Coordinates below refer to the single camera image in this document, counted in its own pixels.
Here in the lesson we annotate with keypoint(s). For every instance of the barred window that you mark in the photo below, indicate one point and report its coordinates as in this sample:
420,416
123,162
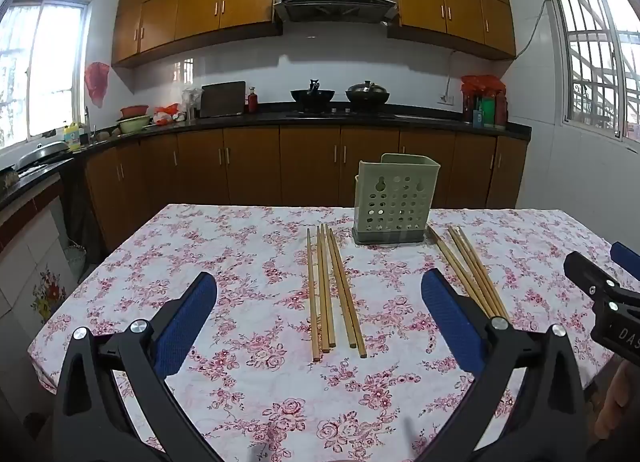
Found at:
595,57

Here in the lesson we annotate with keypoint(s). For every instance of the red basin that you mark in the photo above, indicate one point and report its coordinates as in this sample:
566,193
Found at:
134,111

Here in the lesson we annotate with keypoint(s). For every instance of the yellow detergent bottle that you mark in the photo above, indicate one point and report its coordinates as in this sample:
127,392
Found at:
73,137

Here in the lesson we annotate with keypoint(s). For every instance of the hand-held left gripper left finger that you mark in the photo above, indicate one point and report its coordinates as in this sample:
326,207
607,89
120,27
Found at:
187,322

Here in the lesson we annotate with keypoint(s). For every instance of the red sauce bottle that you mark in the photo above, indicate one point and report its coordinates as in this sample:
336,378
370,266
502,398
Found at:
253,102

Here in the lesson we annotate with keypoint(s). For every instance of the person's right hand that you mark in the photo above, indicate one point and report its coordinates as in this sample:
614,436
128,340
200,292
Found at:
617,407

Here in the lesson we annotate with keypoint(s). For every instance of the red covered condiment rack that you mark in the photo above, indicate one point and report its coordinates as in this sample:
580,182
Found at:
485,92

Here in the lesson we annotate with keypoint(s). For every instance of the green box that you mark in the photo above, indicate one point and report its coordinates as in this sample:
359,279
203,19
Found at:
478,118

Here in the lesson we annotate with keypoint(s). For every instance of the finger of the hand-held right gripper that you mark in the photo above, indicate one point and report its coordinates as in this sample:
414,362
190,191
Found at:
587,276
627,257

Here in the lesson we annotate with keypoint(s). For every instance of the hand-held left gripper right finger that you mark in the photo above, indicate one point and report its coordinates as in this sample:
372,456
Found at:
450,322

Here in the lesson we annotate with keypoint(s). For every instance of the dark cutting board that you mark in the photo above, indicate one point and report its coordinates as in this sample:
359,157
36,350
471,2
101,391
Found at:
222,99

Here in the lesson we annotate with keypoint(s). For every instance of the wooden base cabinets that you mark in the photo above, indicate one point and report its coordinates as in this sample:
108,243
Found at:
310,162

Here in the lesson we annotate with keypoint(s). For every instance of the green perforated utensil holder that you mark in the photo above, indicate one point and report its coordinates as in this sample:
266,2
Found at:
395,207

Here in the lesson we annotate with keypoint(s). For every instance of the red plastic bag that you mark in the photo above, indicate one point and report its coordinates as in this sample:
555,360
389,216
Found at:
96,84

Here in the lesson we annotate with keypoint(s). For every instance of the black wok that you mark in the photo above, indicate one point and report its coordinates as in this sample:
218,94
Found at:
312,94

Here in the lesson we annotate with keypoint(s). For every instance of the orange white plastic bag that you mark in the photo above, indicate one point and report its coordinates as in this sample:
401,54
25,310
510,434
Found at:
166,114

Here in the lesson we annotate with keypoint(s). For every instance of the clear plastic bag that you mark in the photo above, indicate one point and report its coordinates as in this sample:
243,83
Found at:
192,104

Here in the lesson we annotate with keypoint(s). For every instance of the red floral tablecloth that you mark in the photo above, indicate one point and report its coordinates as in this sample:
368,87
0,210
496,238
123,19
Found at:
250,267

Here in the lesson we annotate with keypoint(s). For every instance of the black lidded pot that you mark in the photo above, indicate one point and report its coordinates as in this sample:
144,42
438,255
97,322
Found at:
367,94

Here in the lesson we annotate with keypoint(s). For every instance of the black kitchen countertop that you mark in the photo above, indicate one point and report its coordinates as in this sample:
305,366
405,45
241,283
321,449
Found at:
240,121

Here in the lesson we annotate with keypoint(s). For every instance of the wooden chopstick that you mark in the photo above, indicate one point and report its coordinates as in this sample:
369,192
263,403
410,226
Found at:
349,302
447,254
474,267
481,267
312,292
468,267
322,292
341,292

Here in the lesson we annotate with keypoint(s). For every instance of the metal faucet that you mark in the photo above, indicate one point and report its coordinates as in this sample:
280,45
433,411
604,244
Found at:
89,127

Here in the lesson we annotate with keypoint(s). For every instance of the grey pan lid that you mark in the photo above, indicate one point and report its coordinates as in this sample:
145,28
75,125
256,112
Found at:
42,154

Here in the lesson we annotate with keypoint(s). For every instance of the white wall socket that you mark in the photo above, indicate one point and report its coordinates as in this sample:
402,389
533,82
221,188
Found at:
445,99

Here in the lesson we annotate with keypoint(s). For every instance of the sliding glass window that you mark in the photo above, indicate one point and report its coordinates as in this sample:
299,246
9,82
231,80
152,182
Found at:
45,67

